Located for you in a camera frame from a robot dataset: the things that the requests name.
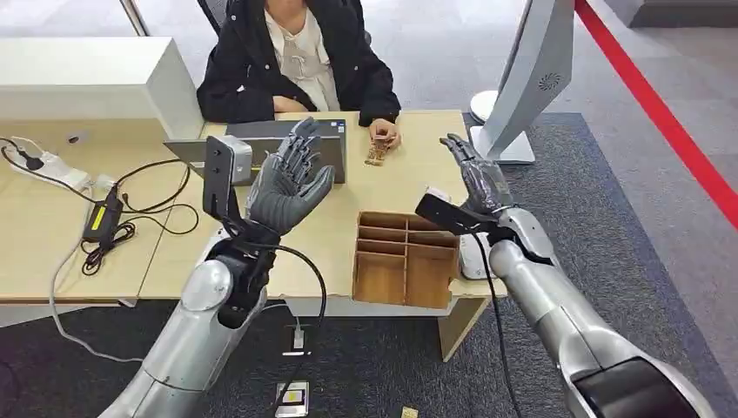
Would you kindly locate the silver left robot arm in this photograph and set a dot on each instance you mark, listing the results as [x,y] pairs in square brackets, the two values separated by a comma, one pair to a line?
[196,340]

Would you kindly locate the grey metal bar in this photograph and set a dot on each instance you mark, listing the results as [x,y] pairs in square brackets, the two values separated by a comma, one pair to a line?
[135,17]

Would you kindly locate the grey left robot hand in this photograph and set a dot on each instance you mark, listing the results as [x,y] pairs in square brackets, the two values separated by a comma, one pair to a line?
[288,190]

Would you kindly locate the black power adapter yellow label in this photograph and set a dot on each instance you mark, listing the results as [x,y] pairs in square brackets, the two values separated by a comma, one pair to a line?
[104,216]

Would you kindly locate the grey laptop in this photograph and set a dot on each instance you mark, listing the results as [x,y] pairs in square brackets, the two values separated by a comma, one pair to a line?
[334,150]

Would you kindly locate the pale wooden desk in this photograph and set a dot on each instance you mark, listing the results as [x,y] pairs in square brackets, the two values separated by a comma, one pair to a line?
[392,184]
[34,242]

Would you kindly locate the person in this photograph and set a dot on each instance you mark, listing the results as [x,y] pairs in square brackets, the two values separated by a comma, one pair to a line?
[248,69]

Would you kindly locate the silver standing display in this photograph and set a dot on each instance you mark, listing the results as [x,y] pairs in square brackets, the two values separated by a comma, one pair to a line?
[530,69]

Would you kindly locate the person's left hand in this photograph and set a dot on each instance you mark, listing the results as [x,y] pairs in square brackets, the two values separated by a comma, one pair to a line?
[385,130]

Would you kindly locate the wooden card box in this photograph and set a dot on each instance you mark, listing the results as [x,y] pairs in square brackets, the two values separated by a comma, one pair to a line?
[426,277]

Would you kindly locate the metal floor socket plate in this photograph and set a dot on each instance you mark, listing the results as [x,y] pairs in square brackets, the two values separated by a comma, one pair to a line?
[294,399]

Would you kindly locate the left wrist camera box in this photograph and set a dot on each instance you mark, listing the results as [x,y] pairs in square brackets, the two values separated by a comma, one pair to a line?
[219,173]

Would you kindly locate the person's right hand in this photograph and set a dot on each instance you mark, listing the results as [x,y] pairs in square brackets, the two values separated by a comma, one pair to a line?
[288,105]

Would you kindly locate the person's hand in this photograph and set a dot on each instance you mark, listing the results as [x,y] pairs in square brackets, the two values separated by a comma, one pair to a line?
[288,105]
[385,130]

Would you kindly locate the grey plinth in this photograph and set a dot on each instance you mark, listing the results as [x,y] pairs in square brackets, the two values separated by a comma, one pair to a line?
[680,11]

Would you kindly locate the white power strip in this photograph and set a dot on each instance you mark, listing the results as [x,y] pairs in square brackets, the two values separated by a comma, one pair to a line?
[55,167]

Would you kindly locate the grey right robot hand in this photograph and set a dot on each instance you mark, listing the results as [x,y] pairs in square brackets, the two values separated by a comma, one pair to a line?
[484,184]

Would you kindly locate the small cardboard scrap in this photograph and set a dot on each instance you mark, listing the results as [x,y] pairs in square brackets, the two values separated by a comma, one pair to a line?
[409,413]

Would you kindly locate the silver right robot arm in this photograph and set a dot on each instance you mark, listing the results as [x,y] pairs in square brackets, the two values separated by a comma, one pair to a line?
[553,306]

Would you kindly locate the white flat handheld device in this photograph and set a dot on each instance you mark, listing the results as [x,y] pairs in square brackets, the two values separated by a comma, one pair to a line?
[470,259]

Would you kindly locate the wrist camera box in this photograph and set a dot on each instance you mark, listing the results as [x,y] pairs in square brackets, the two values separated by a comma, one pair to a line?
[219,173]
[450,216]

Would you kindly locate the floor outlet with plug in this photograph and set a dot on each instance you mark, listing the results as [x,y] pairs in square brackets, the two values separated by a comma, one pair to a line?
[298,340]

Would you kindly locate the white desk partition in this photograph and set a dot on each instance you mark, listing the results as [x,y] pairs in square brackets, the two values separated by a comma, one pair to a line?
[86,75]

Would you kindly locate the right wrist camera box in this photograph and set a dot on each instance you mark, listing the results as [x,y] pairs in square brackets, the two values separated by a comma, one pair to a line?
[450,216]

